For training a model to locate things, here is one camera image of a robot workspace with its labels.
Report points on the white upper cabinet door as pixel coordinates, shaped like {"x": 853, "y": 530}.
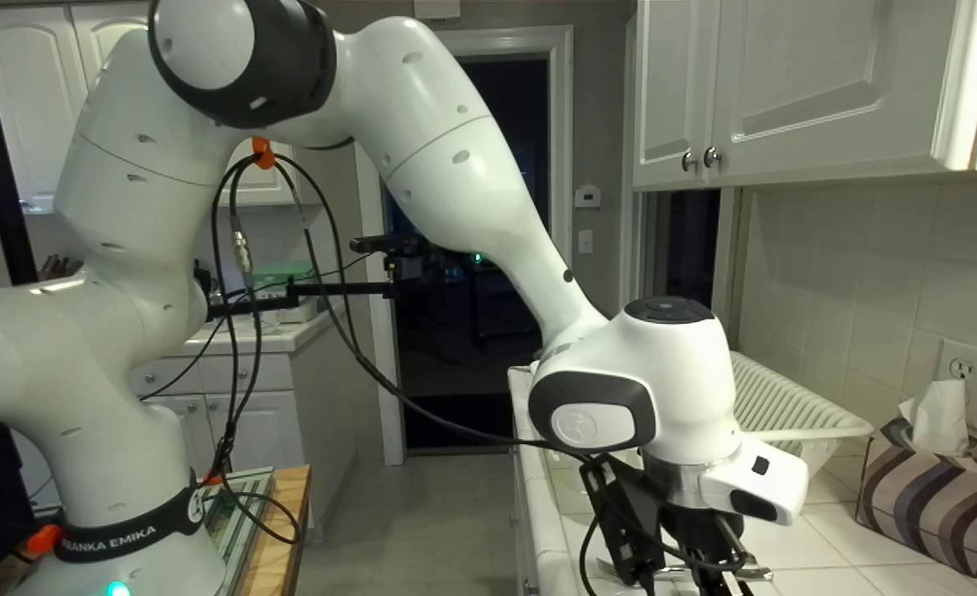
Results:
{"x": 828, "y": 66}
{"x": 670, "y": 78}

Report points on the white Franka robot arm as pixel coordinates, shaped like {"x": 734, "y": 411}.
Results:
{"x": 456, "y": 166}

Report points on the silver spoon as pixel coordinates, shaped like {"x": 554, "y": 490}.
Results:
{"x": 758, "y": 572}

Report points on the white wall outlet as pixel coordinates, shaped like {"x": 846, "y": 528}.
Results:
{"x": 965, "y": 368}

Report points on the striped tissue box cover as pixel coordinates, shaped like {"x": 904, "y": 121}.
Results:
{"x": 928, "y": 497}

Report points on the white door frame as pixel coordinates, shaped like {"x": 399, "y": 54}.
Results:
{"x": 557, "y": 133}

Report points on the white wall thermostat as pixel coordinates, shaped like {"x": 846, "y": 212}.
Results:
{"x": 589, "y": 196}

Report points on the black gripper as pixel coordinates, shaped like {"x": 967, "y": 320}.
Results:
{"x": 706, "y": 533}

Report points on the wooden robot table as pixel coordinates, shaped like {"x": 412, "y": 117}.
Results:
{"x": 283, "y": 541}

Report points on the black stereo camera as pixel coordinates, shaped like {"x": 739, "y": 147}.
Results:
{"x": 381, "y": 250}

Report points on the white plastic dish rack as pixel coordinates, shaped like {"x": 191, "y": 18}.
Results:
{"x": 796, "y": 410}

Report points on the grey metal base plate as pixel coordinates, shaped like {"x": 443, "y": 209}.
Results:
{"x": 241, "y": 513}

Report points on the white background base cabinet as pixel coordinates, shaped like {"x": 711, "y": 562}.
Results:
{"x": 289, "y": 410}

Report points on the white light switch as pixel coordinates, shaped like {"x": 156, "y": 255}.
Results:
{"x": 583, "y": 244}

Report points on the silver cabinet knob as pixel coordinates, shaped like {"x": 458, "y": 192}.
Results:
{"x": 691, "y": 159}
{"x": 713, "y": 158}

